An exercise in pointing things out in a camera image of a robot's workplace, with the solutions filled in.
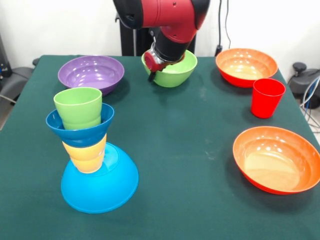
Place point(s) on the dark green tablecloth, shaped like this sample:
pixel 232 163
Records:
pixel 175 140

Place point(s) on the black equipment box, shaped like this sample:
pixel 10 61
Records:
pixel 5 62

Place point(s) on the light green plastic bowl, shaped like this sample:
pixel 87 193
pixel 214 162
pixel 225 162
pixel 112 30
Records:
pixel 175 75

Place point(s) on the green stepped plastic cup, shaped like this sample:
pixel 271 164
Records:
pixel 78 110

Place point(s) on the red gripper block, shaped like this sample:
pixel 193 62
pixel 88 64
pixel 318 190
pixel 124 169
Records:
pixel 152 62

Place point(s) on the light blue plastic bowl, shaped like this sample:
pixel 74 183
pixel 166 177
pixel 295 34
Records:
pixel 105 190

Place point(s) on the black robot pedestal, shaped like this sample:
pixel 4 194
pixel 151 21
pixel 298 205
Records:
pixel 130 42

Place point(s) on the red plastic cup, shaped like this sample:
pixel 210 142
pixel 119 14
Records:
pixel 267 100

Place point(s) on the dark blue plastic bowl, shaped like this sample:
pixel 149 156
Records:
pixel 80 137

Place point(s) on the orange plastic bowl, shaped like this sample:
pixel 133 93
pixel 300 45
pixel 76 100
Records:
pixel 246 67
pixel 275 162

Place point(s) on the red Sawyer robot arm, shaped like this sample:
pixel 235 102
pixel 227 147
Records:
pixel 170 20

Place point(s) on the yellow stepped plastic cup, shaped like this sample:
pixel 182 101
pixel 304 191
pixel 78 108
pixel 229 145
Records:
pixel 86 160

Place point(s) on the purple plastic bowl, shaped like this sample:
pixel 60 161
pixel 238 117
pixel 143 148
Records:
pixel 91 75

